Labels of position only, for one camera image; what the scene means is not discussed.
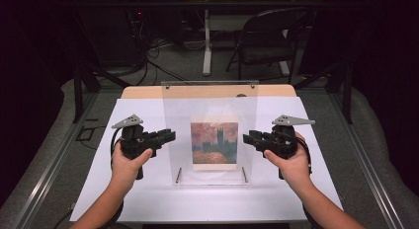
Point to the person's right hand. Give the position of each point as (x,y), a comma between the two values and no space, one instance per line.
(296,169)

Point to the light wooden table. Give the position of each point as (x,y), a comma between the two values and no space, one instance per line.
(141,91)

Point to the white board sheet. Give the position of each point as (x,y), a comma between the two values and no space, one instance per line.
(99,176)

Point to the black horizontal bar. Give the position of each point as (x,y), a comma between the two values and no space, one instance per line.
(164,4)

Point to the wooden desk with white legs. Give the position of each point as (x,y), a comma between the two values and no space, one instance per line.
(207,41)

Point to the black curtain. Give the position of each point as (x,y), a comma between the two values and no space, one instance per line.
(388,74)
(26,74)

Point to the black folding chair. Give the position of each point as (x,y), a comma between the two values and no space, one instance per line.
(263,54)

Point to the landscape painting print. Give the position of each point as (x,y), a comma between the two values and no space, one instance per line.
(214,143)

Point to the person's left hand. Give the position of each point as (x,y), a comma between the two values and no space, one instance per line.
(123,169)

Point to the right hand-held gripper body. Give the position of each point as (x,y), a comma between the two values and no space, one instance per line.
(283,140)

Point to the black metal stand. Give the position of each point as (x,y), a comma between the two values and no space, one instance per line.
(347,100)
(78,97)

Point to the dark table grommet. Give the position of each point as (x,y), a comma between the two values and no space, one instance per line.
(241,95)

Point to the dark equipment rack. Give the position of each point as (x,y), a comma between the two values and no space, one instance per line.
(108,41)

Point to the clear acrylic photo frame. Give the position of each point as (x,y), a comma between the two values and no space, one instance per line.
(184,104)

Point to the aluminium floor rail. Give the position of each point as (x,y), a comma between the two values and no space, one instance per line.
(54,169)
(366,169)

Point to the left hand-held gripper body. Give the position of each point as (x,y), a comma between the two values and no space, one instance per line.
(131,137)

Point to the black floor tape strip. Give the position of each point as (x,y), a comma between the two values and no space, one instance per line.
(91,119)

